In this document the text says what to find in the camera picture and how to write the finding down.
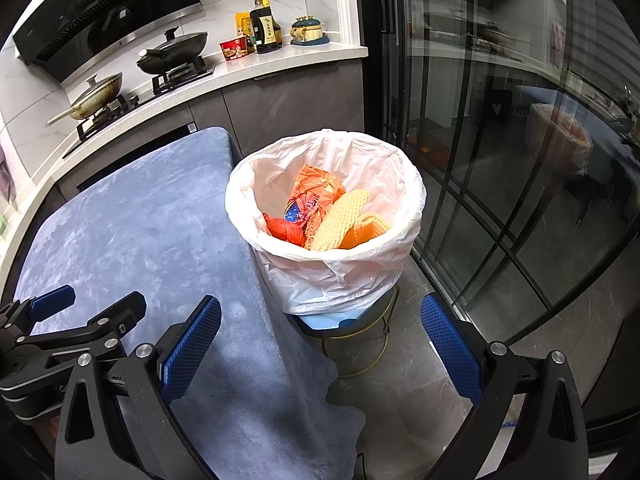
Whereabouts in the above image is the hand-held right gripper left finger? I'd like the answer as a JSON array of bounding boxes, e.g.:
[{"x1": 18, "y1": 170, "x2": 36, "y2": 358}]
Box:
[{"x1": 55, "y1": 294, "x2": 223, "y2": 480}]

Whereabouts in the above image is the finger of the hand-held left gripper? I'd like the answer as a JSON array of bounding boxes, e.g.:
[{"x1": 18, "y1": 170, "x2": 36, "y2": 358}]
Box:
[
  {"x1": 24, "y1": 291, "x2": 147, "y2": 361},
  {"x1": 0, "y1": 284, "x2": 76, "y2": 333}
]

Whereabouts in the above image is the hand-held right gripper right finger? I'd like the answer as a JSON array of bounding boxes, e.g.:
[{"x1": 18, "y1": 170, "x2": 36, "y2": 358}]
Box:
[{"x1": 420, "y1": 292, "x2": 591, "y2": 480}]

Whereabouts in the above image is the white-lined trash bin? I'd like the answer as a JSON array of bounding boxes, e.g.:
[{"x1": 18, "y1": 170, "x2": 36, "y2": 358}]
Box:
[{"x1": 225, "y1": 129, "x2": 427, "y2": 317}]

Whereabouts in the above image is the red-orange plastic bag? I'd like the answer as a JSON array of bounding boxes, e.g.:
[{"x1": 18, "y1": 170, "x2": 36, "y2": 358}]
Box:
[{"x1": 262, "y1": 211, "x2": 307, "y2": 247}]

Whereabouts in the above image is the orange knit cloth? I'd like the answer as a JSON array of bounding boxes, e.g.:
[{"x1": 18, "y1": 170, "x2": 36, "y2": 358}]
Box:
[{"x1": 305, "y1": 187, "x2": 392, "y2": 252}]

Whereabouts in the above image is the orange printed plastic bag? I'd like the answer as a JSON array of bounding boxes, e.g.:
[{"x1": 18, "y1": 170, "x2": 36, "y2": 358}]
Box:
[{"x1": 284, "y1": 164, "x2": 347, "y2": 241}]

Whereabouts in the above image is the beige frying pan with lid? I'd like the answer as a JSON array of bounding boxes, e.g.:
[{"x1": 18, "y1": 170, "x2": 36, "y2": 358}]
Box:
[{"x1": 47, "y1": 72, "x2": 124, "y2": 127}]

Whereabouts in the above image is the black-framed glass sliding door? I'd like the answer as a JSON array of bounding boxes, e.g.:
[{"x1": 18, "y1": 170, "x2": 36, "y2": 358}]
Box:
[{"x1": 355, "y1": 0, "x2": 640, "y2": 426}]

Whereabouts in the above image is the black gas stove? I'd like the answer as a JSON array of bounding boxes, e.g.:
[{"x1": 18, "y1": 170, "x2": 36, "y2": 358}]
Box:
[{"x1": 62, "y1": 55, "x2": 217, "y2": 160}]

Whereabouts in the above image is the black wok with lid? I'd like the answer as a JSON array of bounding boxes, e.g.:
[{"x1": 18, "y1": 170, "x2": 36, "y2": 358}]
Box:
[{"x1": 136, "y1": 26, "x2": 209, "y2": 75}]

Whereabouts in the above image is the kitchen counter with grey cabinets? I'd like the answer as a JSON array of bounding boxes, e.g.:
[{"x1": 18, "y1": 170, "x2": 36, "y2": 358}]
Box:
[{"x1": 0, "y1": 42, "x2": 369, "y2": 271}]

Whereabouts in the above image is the red instant noodle cup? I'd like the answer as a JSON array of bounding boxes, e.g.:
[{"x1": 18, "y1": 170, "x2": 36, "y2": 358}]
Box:
[{"x1": 219, "y1": 37, "x2": 247, "y2": 63}]

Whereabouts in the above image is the black range hood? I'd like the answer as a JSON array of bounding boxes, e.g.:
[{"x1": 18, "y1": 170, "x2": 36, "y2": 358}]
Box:
[{"x1": 12, "y1": 0, "x2": 203, "y2": 83}]

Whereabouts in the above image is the dark soy sauce bottle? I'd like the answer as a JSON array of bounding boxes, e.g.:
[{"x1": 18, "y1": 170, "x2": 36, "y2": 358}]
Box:
[{"x1": 249, "y1": 0, "x2": 283, "y2": 55}]

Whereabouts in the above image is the spice jar set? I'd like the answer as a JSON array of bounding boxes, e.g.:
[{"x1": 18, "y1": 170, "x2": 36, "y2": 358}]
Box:
[{"x1": 290, "y1": 11, "x2": 331, "y2": 46}]

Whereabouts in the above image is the blue stool with gold frame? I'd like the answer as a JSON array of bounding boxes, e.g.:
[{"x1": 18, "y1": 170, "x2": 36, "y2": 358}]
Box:
[{"x1": 287, "y1": 285, "x2": 401, "y2": 378}]

